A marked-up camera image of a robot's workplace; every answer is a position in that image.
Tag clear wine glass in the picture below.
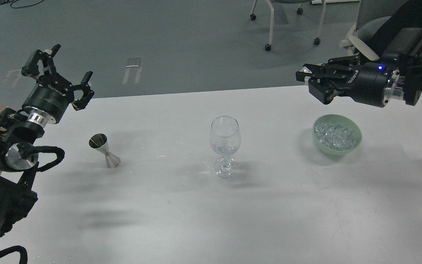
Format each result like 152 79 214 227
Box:
210 115 241 179

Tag steel double jigger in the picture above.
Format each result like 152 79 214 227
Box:
89 133 121 168

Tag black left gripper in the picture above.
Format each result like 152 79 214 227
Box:
21 44 95 124

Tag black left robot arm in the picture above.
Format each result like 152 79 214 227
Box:
0 44 94 264

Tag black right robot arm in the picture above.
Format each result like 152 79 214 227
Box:
295 28 422 107

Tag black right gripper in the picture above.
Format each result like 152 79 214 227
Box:
295 55 398 107

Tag white office chair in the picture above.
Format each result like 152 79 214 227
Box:
250 0 409 63

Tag black floor cables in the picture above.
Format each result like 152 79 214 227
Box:
0 0 45 16

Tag green bowl of ice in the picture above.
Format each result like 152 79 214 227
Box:
312 114 362 156

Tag person in black shirt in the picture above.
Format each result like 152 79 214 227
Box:
366 0 422 55

